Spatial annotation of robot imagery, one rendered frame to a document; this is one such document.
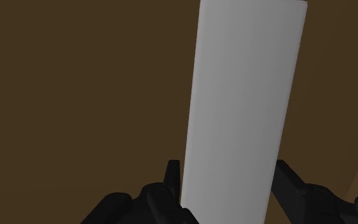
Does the white cylinder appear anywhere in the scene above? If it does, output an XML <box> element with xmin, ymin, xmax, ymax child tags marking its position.
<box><xmin>179</xmin><ymin>0</ymin><xmax>308</xmax><ymax>224</ymax></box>

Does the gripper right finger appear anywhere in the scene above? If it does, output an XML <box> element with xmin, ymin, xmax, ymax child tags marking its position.
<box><xmin>270</xmin><ymin>159</ymin><xmax>358</xmax><ymax>224</ymax></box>

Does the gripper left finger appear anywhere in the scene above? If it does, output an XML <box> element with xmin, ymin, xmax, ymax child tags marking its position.
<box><xmin>79</xmin><ymin>159</ymin><xmax>200</xmax><ymax>224</ymax></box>

